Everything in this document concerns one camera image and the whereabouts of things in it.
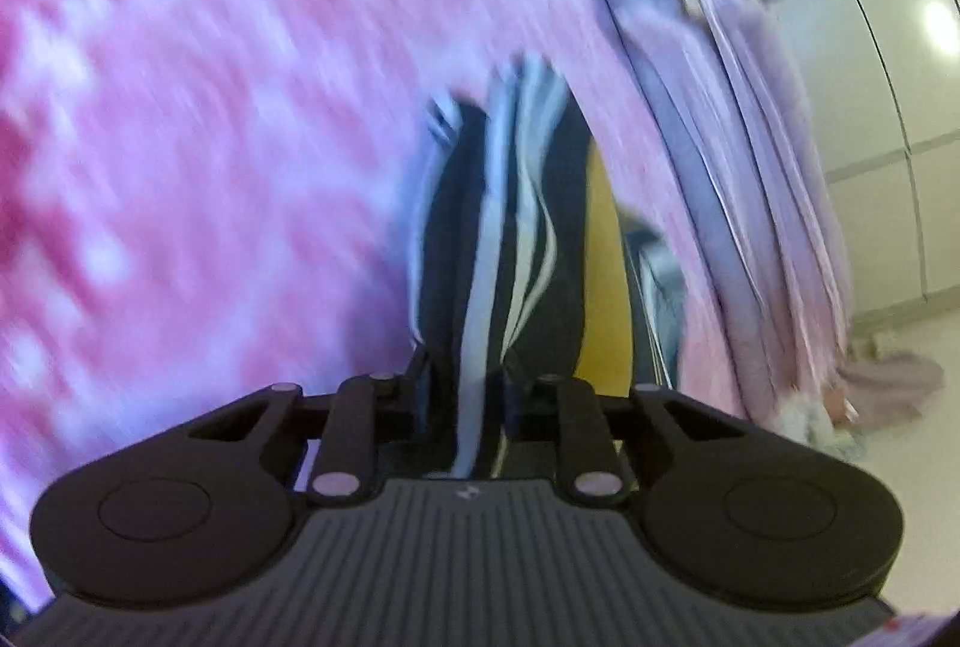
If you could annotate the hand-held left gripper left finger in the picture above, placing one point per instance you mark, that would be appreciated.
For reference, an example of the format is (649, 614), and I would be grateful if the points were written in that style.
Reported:
(405, 403)

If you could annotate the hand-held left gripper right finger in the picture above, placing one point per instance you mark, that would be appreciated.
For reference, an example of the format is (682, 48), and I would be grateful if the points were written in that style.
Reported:
(525, 407)

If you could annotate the striped knit sweater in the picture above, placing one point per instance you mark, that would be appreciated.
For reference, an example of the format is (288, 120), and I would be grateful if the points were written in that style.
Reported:
(480, 242)

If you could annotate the pink floral bedsheet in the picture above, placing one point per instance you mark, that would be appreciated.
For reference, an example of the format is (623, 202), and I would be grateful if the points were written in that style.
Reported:
(225, 167)

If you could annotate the folded purple blanket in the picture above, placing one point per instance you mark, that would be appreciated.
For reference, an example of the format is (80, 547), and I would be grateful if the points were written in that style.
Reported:
(757, 204)

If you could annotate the pink cloth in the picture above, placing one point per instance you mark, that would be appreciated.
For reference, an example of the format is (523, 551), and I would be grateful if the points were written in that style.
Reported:
(892, 384)

